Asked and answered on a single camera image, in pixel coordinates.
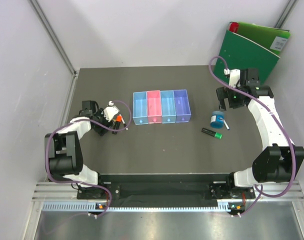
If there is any light blue drawer bin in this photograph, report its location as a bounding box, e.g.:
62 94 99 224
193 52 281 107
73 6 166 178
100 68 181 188
132 91 149 125

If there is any green ring binder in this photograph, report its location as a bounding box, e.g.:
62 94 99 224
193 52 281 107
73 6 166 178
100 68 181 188
219 21 280 85

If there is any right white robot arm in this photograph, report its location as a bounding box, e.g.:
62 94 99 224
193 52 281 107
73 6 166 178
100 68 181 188
216 68 304 198

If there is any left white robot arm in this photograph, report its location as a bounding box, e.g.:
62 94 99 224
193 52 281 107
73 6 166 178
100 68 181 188
46 100 119 199

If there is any orange black highlighter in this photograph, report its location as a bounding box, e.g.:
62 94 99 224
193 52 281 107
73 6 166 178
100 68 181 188
112 114 122 135

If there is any blue white marker pen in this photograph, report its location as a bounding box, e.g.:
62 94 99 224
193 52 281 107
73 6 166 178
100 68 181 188
223 120 230 130

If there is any black white marker pen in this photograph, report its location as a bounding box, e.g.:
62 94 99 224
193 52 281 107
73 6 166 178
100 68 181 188
119 114 129 131

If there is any blue round tub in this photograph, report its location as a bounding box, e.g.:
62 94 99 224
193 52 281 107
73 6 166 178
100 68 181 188
210 111 225 129

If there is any green black highlighter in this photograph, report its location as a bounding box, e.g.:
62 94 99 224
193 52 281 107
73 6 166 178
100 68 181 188
201 127 223 139

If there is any purple drawer bin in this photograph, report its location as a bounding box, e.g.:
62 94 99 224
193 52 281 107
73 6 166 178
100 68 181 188
173 89 192 123

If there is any pink drawer bin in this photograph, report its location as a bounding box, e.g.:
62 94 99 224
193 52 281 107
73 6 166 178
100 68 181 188
147 90 162 124

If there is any light green folder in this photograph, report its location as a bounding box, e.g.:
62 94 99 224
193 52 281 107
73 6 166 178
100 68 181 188
236 22 291 55

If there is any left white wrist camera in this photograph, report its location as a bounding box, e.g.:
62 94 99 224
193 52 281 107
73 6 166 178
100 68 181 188
103 101 120 122

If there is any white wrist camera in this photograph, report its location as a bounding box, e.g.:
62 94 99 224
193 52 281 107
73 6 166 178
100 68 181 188
103 101 120 122
223 68 241 88

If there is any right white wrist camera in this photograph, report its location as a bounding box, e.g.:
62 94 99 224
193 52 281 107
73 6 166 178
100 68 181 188
223 68 241 88

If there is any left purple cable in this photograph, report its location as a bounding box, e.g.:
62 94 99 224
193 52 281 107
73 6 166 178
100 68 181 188
45 100 132 221

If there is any purple cable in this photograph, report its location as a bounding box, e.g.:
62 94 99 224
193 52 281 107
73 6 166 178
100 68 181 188
208 56 299 218
45 100 132 221

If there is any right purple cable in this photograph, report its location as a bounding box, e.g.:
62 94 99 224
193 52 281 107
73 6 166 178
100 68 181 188
208 56 299 218

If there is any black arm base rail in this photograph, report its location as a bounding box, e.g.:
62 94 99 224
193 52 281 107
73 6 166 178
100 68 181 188
76 173 255 208

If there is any grey slotted cable duct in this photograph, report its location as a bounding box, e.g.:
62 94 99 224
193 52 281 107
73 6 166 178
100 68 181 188
41 199 245 213

